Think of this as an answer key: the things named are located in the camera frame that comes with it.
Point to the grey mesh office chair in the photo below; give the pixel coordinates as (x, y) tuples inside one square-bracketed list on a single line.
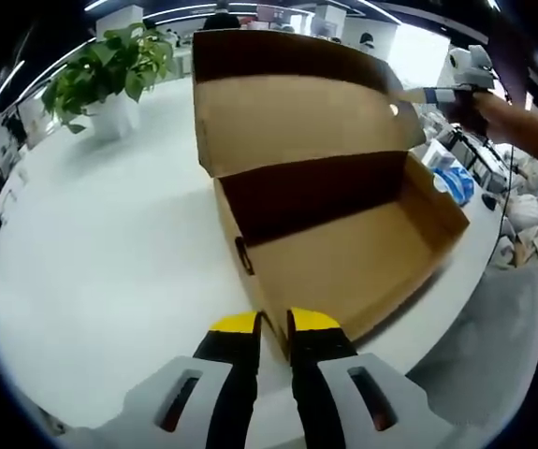
[(484, 337)]

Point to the green plant in white pot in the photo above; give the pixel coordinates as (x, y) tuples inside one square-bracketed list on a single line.
[(109, 61)]

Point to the small black object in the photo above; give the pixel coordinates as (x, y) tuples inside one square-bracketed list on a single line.
[(489, 202)]

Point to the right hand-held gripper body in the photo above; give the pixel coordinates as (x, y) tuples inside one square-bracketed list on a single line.
[(472, 68)]

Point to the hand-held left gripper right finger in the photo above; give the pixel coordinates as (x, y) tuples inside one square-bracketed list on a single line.
[(334, 407)]

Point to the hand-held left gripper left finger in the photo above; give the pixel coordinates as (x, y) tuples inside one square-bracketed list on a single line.
[(165, 407)]

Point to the brown cardboard shoe box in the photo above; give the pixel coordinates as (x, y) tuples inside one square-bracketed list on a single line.
[(320, 257)]

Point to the blue wet wipes soft item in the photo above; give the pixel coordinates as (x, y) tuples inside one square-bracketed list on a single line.
[(455, 184)]

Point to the person's right hand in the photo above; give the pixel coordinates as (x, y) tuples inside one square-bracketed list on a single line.
[(467, 112)]

